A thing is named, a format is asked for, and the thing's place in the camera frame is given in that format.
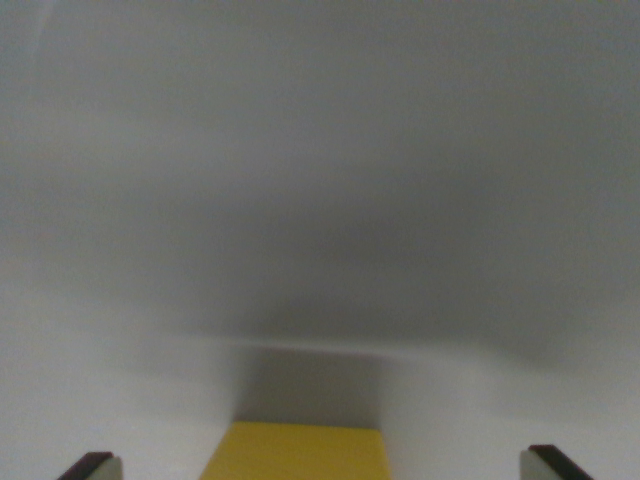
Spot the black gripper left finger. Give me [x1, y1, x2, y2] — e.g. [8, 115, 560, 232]
[57, 451, 123, 480]

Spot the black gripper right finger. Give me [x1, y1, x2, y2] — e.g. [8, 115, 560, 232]
[519, 444, 596, 480]

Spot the yellow cube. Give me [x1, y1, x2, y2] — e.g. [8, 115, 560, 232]
[198, 420, 393, 480]

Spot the grey plastic bin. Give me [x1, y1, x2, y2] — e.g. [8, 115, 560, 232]
[0, 0, 640, 480]

